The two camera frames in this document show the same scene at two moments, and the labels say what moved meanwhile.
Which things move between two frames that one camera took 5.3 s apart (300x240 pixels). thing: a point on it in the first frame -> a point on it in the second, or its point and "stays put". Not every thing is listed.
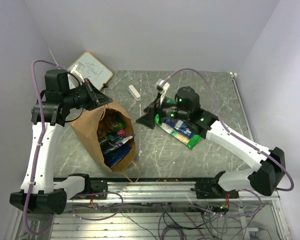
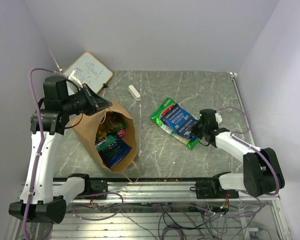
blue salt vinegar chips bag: [180, 125] stays put
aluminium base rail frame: [159, 209] stays put
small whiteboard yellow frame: [98, 74] stays put
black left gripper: [95, 96] -> [94, 102]
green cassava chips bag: [191, 142] stays put
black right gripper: [148, 119] -> [194, 131]
